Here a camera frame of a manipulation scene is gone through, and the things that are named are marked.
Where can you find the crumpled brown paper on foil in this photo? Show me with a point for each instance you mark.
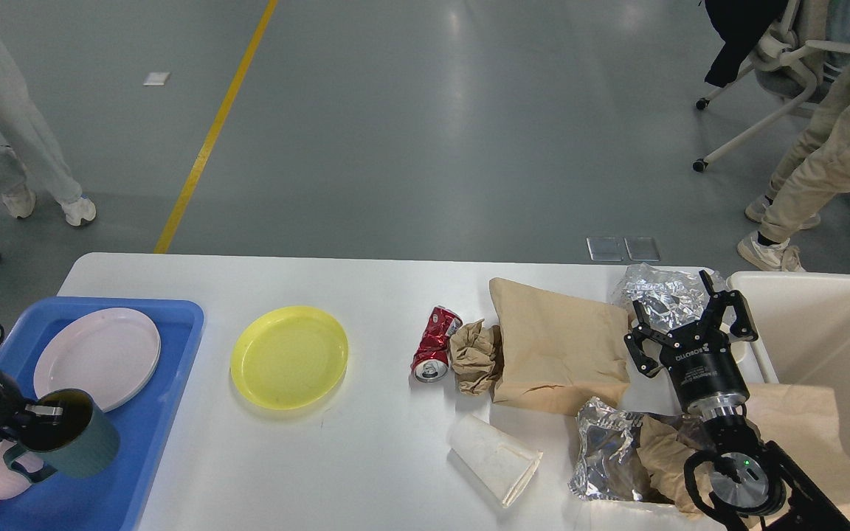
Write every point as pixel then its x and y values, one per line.
pixel 665 444

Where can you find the beige plastic bin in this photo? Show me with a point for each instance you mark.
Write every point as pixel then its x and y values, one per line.
pixel 804 331

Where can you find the yellow plastic plate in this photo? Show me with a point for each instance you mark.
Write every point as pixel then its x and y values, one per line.
pixel 289 358

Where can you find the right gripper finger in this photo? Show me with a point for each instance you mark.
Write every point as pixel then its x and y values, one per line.
pixel 645 365
pixel 742 329

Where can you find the person in khaki trousers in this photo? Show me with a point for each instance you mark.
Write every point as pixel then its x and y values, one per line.
pixel 814 170

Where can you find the brown paper bag right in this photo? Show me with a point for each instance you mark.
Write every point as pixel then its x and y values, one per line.
pixel 804 421

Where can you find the crushed red soda can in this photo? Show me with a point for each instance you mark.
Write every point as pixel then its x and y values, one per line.
pixel 431 360

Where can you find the white office chair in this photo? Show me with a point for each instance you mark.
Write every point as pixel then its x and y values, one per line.
pixel 795 49

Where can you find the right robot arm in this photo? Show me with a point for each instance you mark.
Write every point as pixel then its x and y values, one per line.
pixel 742 476

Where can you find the crumpled foil near bin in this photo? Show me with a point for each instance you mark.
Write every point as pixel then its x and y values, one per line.
pixel 670 298

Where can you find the large brown paper bag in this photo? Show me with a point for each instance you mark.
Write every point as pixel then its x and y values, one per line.
pixel 558 351

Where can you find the small crumpled brown paper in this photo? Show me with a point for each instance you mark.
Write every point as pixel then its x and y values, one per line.
pixel 475 353

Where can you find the teal green mug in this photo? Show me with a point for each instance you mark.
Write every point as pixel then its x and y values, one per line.
pixel 82 443

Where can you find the blue plastic tray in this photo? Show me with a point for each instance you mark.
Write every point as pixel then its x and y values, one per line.
pixel 115 498

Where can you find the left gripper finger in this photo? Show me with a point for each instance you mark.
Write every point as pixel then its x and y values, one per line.
pixel 38 412

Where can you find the flattened white paper cup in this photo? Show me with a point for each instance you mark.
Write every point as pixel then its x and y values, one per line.
pixel 501 465

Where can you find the person in light grey trousers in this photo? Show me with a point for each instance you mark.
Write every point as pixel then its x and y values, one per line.
pixel 32 151

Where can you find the foil sheet with paper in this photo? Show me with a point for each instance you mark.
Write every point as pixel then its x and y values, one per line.
pixel 608 466

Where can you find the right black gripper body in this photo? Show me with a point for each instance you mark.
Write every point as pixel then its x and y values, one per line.
pixel 702 369

